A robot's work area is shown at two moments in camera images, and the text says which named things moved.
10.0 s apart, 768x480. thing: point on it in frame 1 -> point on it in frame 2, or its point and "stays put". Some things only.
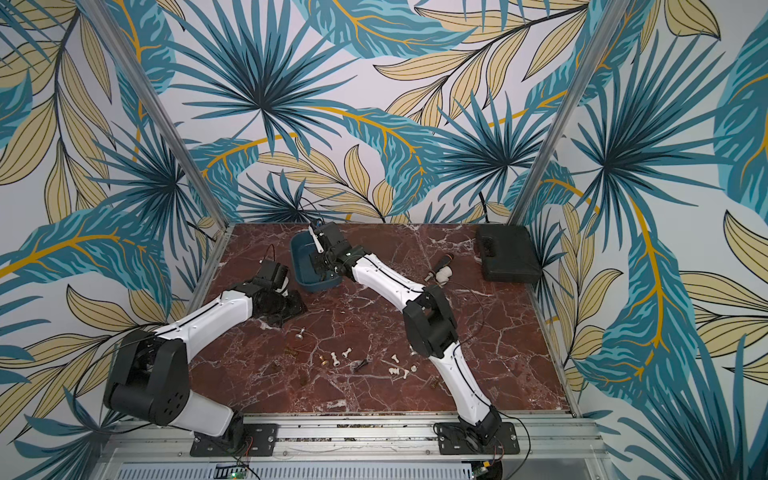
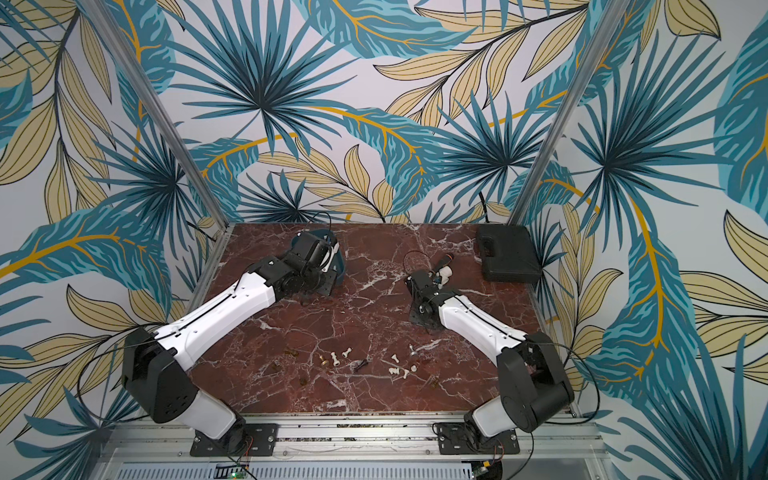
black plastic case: x=508 y=253 stays put
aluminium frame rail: x=561 y=438 stays put
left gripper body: x=284 y=308 -> x=322 y=281
